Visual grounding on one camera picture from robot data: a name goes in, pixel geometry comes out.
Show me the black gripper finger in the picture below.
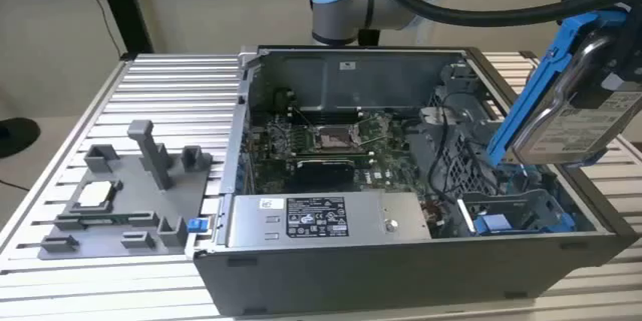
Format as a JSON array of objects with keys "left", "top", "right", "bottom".
[{"left": 570, "top": 39, "right": 624, "bottom": 110}]

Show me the hard disk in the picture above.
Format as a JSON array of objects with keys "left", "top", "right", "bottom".
[{"left": 484, "top": 6, "right": 642, "bottom": 168}]

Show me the grey metal disk bay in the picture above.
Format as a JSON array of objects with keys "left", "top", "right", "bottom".
[{"left": 417, "top": 63, "right": 528, "bottom": 201}]

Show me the green motherboard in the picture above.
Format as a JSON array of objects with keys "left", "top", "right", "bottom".
[{"left": 249, "top": 108, "right": 442, "bottom": 196}]

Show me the CPU socket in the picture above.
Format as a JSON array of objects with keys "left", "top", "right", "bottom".
[{"left": 312, "top": 123, "right": 364, "bottom": 150}]

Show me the black graphics card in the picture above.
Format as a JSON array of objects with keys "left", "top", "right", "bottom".
[{"left": 294, "top": 159, "right": 357, "bottom": 193}]

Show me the silver power supply unit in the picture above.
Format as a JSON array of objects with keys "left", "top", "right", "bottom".
[{"left": 222, "top": 192, "right": 434, "bottom": 247}]

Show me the black open PC case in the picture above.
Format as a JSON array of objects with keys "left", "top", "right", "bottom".
[{"left": 193, "top": 44, "right": 639, "bottom": 317}]

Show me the grey parts rack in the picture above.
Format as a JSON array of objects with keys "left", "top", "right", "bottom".
[{"left": 38, "top": 120, "right": 217, "bottom": 261}]

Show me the green RAM stick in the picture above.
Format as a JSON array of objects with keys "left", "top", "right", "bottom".
[{"left": 58, "top": 213, "right": 153, "bottom": 225}]

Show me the silver CPU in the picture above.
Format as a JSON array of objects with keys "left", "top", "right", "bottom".
[{"left": 75, "top": 183, "right": 115, "bottom": 207}]

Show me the black round stand base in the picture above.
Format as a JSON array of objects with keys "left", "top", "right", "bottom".
[{"left": 0, "top": 117, "right": 42, "bottom": 159}]

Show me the black disk wire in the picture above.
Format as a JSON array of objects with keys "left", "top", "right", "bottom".
[{"left": 429, "top": 104, "right": 504, "bottom": 204}]

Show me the blue disk carrier handle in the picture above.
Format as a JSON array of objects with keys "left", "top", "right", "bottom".
[{"left": 470, "top": 214, "right": 509, "bottom": 232}]

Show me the locking lever wire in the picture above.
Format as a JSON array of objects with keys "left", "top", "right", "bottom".
[{"left": 294, "top": 107, "right": 322, "bottom": 129}]

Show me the black upright frame post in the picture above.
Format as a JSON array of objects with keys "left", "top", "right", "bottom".
[{"left": 91, "top": 0, "right": 155, "bottom": 56}]

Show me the thin black wall wire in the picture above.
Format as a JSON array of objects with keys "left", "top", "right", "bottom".
[{"left": 79, "top": 0, "right": 127, "bottom": 61}]

